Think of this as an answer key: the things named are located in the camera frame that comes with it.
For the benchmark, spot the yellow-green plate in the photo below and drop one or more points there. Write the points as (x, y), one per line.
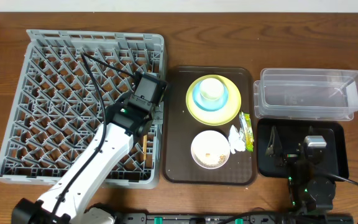
(219, 117)

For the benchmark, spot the white upturned cup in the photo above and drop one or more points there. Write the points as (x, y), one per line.
(211, 89)

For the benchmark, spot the crumpled white tissue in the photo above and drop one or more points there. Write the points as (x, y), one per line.
(236, 140)

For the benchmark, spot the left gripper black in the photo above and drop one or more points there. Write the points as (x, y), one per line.
(158, 117)

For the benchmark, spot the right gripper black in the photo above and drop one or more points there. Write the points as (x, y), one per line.
(275, 149)

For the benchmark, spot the grey plastic dish rack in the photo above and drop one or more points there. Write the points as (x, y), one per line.
(55, 112)

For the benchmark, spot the wooden chopstick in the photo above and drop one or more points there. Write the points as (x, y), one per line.
(144, 147)

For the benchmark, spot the clear plastic bin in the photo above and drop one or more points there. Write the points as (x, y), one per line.
(306, 94)

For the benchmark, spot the black plastic waste tray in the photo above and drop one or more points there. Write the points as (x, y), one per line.
(292, 133)

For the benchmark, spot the green snack wrapper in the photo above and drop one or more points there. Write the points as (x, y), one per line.
(247, 129)

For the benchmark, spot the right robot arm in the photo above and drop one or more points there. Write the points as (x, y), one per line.
(310, 191)

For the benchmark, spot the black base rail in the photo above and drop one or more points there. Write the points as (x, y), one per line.
(142, 218)

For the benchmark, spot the brown plastic serving tray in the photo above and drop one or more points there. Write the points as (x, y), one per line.
(180, 128)

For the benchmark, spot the white bowl with food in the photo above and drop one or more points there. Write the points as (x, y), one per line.
(210, 149)

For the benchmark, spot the light blue saucer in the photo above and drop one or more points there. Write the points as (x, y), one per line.
(209, 105)

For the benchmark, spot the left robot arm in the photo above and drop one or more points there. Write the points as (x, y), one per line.
(124, 123)

